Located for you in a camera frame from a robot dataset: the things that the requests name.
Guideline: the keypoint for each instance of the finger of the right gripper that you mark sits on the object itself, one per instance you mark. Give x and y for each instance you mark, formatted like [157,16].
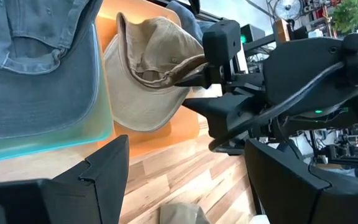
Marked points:
[225,115]
[221,43]

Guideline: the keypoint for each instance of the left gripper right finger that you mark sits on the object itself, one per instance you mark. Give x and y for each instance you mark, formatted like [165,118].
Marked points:
[291,193]

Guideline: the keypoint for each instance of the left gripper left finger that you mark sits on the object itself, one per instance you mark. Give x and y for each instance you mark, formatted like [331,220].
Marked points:
[73,199]

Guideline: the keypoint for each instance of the beige cotton baseball cap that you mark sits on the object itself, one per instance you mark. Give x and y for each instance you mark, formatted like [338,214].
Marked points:
[141,105]

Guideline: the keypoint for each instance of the grey-blue denim baseball cap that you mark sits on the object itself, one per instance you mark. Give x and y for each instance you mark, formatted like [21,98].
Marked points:
[36,102]

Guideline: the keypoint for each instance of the black background robot arm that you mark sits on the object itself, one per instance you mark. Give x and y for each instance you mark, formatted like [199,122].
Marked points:
[346,149]

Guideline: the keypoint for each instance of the black box with green light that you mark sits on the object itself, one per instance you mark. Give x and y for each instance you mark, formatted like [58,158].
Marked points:
[252,34]

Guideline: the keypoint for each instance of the orange plastic bin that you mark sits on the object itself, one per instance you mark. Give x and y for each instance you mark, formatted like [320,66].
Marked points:
[179,127]

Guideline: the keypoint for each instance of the teal plastic bin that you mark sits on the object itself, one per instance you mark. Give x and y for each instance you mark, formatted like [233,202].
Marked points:
[42,146]

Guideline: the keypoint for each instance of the wooden workbench top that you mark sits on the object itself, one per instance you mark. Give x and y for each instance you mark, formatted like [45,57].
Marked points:
[281,31]

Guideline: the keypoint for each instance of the round metal fan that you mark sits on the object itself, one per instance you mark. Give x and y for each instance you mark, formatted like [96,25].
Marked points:
[287,9]

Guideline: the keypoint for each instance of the shelf of colourful boxes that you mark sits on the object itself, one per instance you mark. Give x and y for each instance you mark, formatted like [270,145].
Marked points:
[317,12]

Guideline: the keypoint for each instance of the green leafy potted plant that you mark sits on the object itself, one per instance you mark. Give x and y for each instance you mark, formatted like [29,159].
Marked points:
[348,15]

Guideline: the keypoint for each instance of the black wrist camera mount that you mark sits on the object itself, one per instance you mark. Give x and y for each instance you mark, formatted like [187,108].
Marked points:
[300,62]

